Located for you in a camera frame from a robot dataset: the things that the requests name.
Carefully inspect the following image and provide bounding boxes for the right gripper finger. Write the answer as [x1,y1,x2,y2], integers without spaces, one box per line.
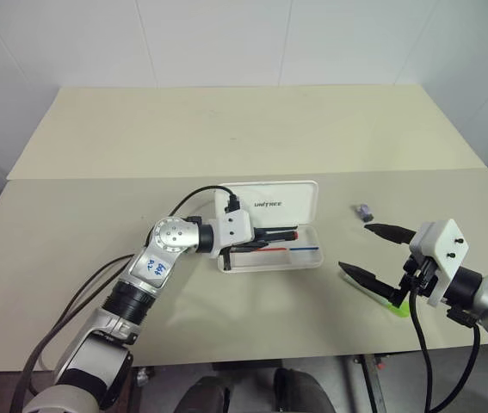
[363,222,417,247]
[337,260,405,308]

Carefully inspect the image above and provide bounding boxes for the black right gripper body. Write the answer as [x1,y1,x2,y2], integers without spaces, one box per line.
[398,253,438,305]

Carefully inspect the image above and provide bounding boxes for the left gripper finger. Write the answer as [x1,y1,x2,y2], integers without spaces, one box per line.
[260,223,303,236]
[232,239,270,255]

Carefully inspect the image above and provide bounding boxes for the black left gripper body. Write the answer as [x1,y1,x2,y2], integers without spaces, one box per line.
[220,226,269,272]

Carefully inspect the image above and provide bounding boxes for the black marker with red end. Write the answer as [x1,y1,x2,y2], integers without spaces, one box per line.
[264,230,300,242]

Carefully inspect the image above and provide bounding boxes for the white open pencil case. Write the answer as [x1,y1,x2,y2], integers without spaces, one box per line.
[214,179,326,274]

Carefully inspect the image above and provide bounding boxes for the green marker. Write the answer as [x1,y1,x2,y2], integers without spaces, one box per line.
[341,268,411,322]

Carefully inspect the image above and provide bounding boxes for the small purple grey eraser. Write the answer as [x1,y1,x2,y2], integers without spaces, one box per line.
[352,203,376,222]

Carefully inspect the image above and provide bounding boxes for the dark rounded shape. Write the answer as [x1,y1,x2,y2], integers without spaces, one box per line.
[272,366,335,413]
[176,374,234,413]

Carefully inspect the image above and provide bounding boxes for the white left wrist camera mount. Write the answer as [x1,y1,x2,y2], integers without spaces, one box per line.
[207,209,256,260]

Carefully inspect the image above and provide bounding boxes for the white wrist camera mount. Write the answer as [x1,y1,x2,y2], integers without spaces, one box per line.
[409,218,472,308]
[207,209,256,260]

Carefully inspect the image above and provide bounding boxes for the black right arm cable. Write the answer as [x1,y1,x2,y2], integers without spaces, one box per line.
[407,274,484,413]

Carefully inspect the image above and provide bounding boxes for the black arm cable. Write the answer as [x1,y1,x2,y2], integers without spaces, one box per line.
[168,184,241,216]
[407,274,484,413]

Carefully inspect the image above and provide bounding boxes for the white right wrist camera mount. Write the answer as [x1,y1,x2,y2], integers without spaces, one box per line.
[409,218,472,308]

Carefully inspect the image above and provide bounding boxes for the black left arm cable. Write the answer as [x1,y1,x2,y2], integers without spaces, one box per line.
[168,184,241,216]

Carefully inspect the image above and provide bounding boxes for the metal table frame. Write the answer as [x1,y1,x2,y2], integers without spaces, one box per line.
[350,352,402,413]

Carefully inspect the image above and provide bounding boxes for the dark brown cable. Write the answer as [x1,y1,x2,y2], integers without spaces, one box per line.
[53,254,137,328]
[19,266,120,413]

